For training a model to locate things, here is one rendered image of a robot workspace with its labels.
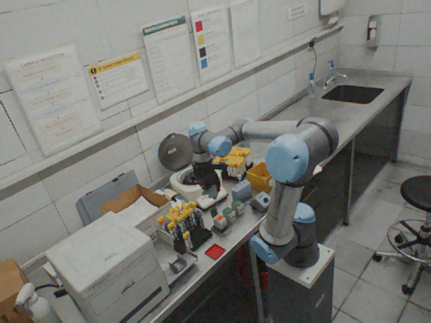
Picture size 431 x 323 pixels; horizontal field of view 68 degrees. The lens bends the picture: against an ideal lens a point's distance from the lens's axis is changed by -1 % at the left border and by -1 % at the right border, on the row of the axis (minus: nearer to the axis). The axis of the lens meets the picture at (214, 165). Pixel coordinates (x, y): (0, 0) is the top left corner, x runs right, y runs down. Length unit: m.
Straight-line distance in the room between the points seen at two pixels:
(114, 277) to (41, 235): 0.65
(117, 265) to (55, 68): 0.85
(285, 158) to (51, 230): 1.22
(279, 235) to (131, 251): 0.49
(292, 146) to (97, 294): 0.75
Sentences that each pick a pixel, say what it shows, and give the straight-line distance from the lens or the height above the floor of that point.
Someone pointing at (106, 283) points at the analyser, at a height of 1.13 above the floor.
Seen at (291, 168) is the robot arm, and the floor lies 1.47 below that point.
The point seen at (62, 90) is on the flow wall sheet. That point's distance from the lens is 1.55.
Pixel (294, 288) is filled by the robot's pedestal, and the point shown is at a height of 0.81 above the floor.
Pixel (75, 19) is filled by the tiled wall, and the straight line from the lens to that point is 1.59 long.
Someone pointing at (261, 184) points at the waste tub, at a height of 0.93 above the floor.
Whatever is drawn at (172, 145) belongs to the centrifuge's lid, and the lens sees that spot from 1.88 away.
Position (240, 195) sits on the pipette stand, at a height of 0.94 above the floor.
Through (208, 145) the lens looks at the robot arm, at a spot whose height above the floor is 1.39.
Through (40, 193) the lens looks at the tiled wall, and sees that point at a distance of 1.63.
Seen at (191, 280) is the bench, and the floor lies 0.88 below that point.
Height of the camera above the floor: 1.91
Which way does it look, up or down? 30 degrees down
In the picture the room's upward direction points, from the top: 11 degrees counter-clockwise
